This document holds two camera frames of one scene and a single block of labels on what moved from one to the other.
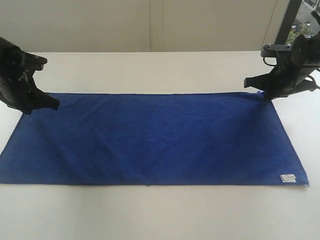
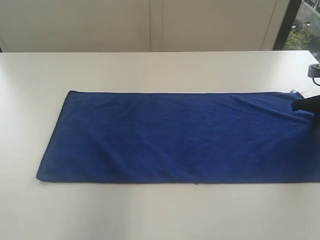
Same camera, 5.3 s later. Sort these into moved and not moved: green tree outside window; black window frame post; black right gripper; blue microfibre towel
Moved: black right gripper; blue microfibre towel
Not moved: black window frame post; green tree outside window
